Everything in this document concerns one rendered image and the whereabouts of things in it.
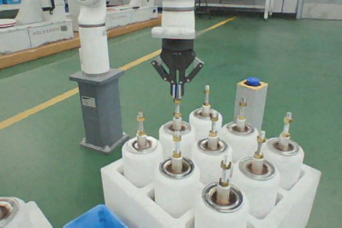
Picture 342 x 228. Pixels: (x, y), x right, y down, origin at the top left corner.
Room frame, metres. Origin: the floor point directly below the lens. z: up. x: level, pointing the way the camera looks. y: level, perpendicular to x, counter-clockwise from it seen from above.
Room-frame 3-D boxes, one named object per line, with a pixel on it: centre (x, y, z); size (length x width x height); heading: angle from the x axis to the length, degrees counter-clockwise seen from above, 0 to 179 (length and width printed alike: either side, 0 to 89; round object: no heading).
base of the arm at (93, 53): (0.95, 0.27, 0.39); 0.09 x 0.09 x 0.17; 64
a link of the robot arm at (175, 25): (0.61, -0.01, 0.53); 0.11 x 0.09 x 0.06; 169
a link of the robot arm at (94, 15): (0.95, 0.27, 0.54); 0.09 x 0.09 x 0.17; 86
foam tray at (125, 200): (0.54, -0.10, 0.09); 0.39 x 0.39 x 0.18; 44
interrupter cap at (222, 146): (0.54, -0.10, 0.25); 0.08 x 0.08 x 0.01
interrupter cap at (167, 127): (0.63, -0.02, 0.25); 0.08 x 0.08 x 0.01
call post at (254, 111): (0.80, -0.25, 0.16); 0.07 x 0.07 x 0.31; 44
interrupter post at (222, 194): (0.38, -0.09, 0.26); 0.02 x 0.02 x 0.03
